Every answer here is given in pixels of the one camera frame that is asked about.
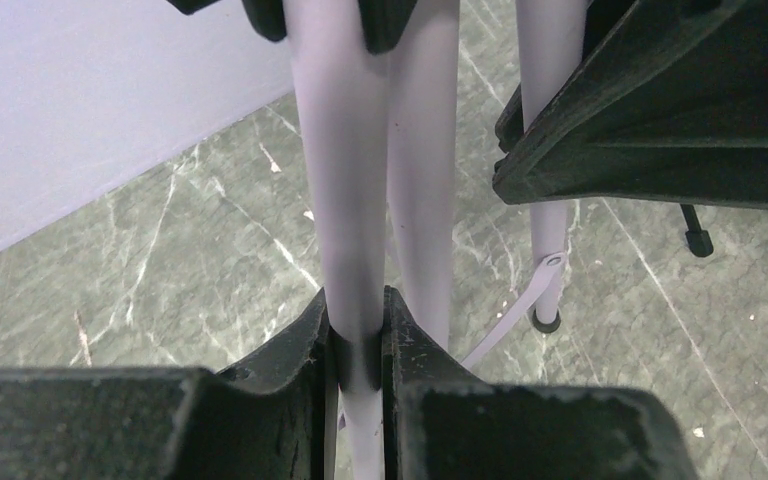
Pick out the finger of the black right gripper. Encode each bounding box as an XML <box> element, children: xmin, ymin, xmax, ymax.
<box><xmin>493</xmin><ymin>1</ymin><xmax>768</xmax><ymax>210</ymax></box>

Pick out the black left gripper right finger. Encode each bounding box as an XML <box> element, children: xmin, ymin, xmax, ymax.
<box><xmin>382</xmin><ymin>288</ymin><xmax>697</xmax><ymax>479</ymax></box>

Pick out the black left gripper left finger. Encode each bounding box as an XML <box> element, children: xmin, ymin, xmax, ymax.
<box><xmin>0</xmin><ymin>294</ymin><xmax>336</xmax><ymax>479</ymax></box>

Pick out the lilac perforated music stand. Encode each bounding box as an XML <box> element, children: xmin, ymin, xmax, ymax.
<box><xmin>165</xmin><ymin>0</ymin><xmax>591</xmax><ymax>480</ymax></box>

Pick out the black microphone shock-mount stand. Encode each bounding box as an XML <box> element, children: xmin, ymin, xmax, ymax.
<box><xmin>680</xmin><ymin>204</ymin><xmax>714</xmax><ymax>258</ymax></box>

